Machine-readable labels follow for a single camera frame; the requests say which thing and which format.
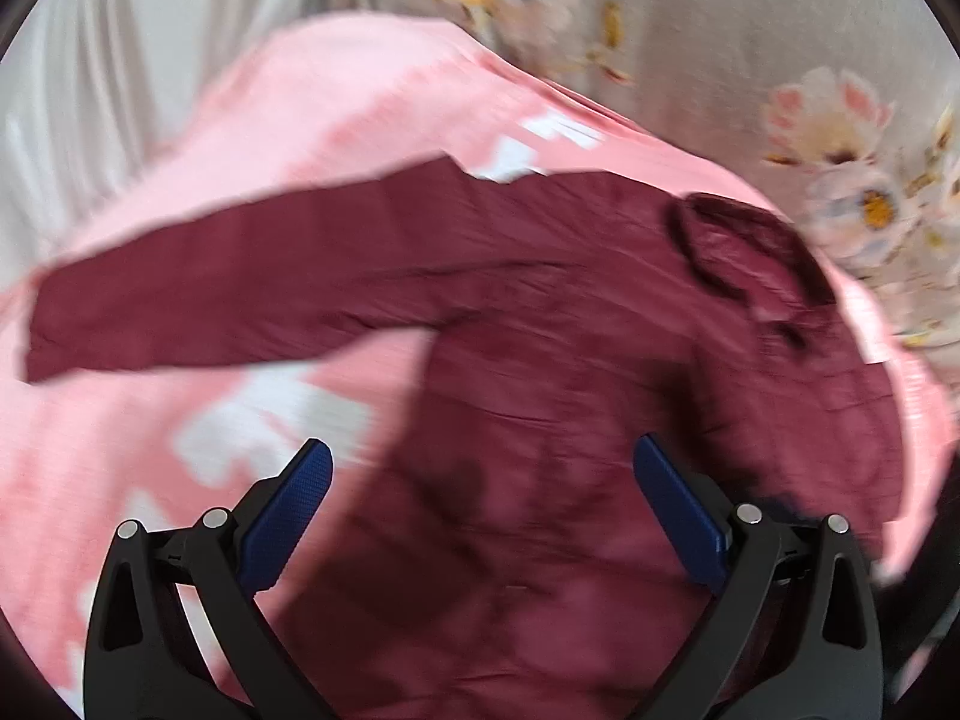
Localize grey floral bedspread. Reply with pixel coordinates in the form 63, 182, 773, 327
334, 0, 958, 348

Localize silver satin curtain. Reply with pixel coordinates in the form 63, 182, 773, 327
2, 0, 324, 286

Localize pink fleece blanket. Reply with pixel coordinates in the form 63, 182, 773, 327
2, 15, 953, 710

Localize maroon puffer jacket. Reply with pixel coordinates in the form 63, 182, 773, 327
26, 158, 905, 718

